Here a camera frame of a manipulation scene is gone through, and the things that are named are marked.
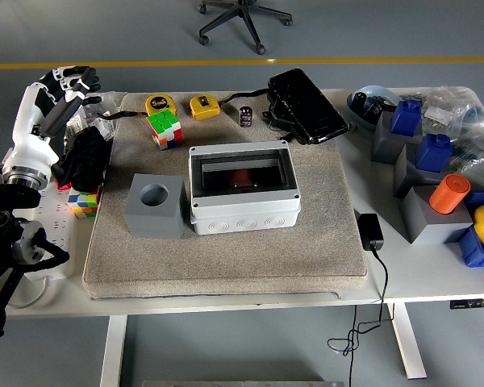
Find clear plastic bags of parts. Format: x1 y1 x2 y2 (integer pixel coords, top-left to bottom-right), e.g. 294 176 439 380
398 85 484 182

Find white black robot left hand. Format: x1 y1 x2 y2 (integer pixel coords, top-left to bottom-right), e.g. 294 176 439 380
2 65 102 179

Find light blue bowl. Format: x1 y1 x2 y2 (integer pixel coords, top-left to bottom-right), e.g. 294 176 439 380
346 85 404 131

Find grey-brown mat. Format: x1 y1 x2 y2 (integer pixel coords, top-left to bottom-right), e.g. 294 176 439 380
82 91 368 300

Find black office chair base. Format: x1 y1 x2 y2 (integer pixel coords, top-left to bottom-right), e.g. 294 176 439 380
198 0 294 56

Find orange cylinder battery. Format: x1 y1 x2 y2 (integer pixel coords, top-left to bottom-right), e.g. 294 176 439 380
229 169 253 187
428 173 472 214

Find white power strip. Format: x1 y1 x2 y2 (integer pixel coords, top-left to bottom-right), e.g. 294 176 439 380
31 187 78 281

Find yellow tape measure plain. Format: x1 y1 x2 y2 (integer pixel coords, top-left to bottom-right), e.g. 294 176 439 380
189 94 221 121

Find yellow tape measure black label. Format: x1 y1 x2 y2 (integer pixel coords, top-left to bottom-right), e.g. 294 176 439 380
144 94 177 119

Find black table control panel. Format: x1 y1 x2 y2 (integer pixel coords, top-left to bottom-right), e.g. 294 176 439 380
449 297 484 310

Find white table leg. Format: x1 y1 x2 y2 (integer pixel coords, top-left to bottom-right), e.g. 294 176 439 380
389 302 428 380
99 315 129 387

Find white junction box with lid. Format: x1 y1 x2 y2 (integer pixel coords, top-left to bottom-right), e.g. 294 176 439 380
188 140 302 236

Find small white breaker module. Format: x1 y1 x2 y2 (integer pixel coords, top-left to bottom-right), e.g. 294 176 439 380
92 119 118 141

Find clear bags of small hardware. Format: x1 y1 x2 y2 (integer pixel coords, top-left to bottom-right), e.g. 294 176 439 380
80 91 122 120

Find black power adapter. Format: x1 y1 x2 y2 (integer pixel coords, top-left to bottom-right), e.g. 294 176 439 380
357 213 386 252

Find black case with strap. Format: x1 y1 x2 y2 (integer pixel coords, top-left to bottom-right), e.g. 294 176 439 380
220 68 350 145

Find blue plastic bin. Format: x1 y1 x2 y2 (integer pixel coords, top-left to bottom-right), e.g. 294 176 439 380
456 189 484 268

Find grey block with round hole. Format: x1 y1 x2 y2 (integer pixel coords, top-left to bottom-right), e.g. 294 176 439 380
123 173 186 241

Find grey holder block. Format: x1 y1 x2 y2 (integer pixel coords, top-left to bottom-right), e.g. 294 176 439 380
393 143 453 198
371 110 424 165
401 185 475 246

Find white labelled device box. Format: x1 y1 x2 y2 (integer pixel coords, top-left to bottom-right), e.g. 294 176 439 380
66 115 86 139

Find large multicoloured puzzle cube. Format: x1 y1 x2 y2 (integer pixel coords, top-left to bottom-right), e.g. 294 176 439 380
146 110 184 151

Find blue plastic block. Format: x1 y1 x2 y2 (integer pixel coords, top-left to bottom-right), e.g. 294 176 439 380
390 99 423 136
415 133 453 173

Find black adapter cord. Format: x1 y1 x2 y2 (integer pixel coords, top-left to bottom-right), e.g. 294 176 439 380
327 248 396 387

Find small multicoloured puzzle cube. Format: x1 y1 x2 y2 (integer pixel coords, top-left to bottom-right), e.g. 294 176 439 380
67 187 102 219

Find thin black strap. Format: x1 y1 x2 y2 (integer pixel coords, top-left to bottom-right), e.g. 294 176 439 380
95 109 148 121

